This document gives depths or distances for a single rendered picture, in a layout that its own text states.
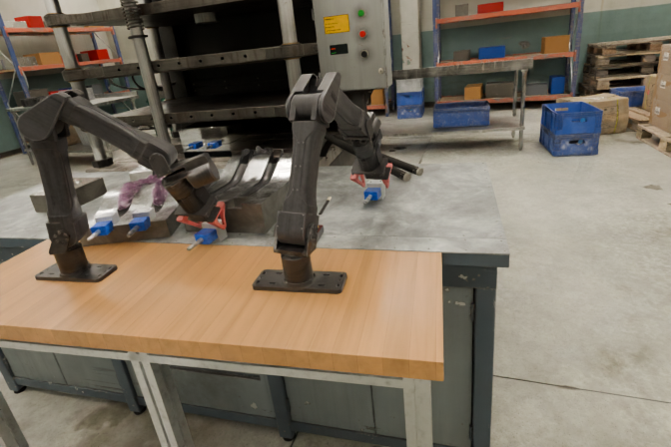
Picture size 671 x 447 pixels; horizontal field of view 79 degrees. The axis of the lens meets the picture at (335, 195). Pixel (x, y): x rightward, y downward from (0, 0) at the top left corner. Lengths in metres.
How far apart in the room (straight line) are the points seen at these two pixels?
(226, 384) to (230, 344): 0.81
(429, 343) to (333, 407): 0.79
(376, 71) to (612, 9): 6.27
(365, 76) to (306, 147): 1.03
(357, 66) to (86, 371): 1.65
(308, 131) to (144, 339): 0.51
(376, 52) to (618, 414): 1.60
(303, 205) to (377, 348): 0.31
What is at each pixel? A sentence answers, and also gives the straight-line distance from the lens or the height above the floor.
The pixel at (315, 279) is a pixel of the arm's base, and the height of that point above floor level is 0.81.
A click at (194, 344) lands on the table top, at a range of 0.83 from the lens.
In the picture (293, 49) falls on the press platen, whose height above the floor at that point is 1.27.
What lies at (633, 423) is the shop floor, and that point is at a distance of 1.83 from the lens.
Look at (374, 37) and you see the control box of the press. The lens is 1.82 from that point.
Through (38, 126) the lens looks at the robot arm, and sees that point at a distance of 1.08.
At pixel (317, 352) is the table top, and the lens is 0.73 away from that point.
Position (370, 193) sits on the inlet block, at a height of 0.84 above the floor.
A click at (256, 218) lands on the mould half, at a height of 0.85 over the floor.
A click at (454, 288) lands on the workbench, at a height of 0.66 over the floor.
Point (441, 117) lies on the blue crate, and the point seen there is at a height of 0.38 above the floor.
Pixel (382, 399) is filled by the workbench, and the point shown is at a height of 0.25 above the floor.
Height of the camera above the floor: 1.28
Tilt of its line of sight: 20 degrees down
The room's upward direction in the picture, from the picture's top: 6 degrees counter-clockwise
